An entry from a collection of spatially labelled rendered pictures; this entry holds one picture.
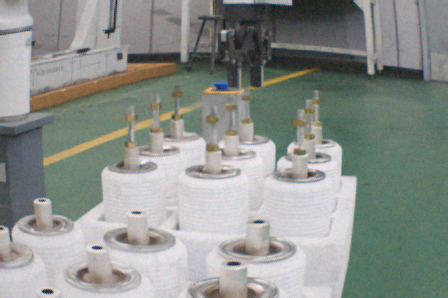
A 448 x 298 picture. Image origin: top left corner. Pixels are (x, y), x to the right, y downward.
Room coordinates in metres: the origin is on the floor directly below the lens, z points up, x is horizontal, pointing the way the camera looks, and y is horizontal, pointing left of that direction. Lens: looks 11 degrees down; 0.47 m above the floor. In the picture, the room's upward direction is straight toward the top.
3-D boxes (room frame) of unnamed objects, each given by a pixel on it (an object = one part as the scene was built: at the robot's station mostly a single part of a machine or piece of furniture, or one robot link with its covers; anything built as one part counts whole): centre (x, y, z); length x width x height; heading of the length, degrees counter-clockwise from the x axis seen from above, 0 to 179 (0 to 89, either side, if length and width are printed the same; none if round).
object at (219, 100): (1.37, 0.00, 0.16); 0.07 x 0.07 x 0.31; 77
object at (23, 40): (1.17, 0.41, 0.39); 0.09 x 0.09 x 0.17; 69
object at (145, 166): (0.98, 0.13, 0.25); 0.08 x 0.08 x 0.01
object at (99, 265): (0.54, 0.11, 0.26); 0.02 x 0.02 x 0.03
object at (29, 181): (1.17, 0.41, 0.15); 0.15 x 0.15 x 0.30; 69
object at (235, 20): (1.19, -0.04, 0.45); 0.08 x 0.08 x 0.09
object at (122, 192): (0.98, 0.13, 0.16); 0.10 x 0.10 x 0.18
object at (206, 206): (0.95, 0.01, 0.16); 0.10 x 0.10 x 0.18
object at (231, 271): (0.51, -0.01, 0.26); 0.02 x 0.02 x 0.03
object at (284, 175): (0.93, -0.10, 0.25); 0.08 x 0.08 x 0.01
